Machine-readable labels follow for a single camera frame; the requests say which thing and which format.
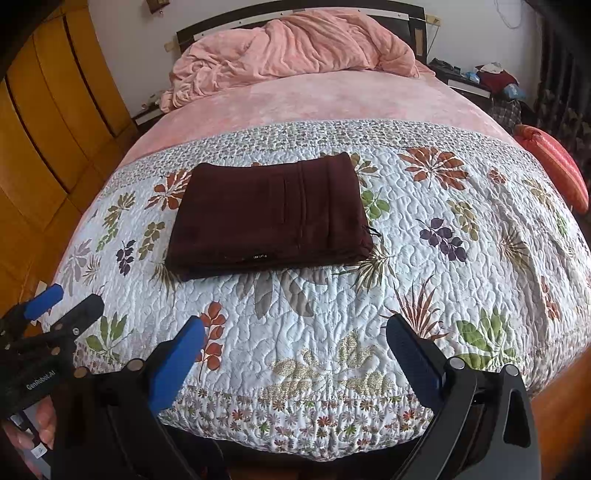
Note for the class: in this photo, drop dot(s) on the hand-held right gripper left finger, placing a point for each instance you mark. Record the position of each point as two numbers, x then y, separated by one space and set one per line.
178 364

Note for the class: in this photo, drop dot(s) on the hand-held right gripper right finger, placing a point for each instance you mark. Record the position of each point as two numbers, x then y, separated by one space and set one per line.
413 360

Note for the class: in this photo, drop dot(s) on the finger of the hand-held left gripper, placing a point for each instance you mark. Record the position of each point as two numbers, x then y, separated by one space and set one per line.
83 311
44 297

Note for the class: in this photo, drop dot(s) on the maroon pants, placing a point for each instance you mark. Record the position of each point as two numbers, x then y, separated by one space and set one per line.
268 217

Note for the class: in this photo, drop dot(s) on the person's left hand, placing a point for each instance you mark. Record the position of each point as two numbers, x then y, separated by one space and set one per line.
47 420

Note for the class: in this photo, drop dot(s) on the white floral quilt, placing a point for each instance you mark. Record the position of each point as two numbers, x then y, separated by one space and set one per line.
323 323

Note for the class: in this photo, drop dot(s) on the orange wooden wardrobe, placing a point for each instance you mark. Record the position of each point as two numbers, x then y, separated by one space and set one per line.
46 115

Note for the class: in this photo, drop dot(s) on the small bedside table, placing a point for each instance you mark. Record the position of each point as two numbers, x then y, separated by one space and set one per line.
147 117

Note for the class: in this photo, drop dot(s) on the red orange pillow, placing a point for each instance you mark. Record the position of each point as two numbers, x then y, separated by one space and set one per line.
551 157

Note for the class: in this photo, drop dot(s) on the plaid cloth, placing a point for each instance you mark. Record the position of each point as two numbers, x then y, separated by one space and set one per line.
505 114

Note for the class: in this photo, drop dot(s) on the cluttered bedside table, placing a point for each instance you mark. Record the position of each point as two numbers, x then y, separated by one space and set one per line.
466 87

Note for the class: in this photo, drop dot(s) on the pink bed sheet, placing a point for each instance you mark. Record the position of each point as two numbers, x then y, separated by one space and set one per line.
323 97

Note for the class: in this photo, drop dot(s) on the dark red cloth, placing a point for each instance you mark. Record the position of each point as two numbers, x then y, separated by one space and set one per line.
496 79

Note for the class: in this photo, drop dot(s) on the dark wooden headboard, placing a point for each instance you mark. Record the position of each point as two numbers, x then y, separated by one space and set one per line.
207 25

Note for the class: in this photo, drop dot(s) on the dark patterned curtain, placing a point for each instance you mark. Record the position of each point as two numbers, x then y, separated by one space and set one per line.
563 69

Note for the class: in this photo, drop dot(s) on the pink fleece blanket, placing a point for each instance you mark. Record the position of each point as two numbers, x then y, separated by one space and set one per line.
286 46

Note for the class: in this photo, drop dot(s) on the wall socket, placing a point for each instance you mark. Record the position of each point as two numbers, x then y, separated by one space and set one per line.
155 4

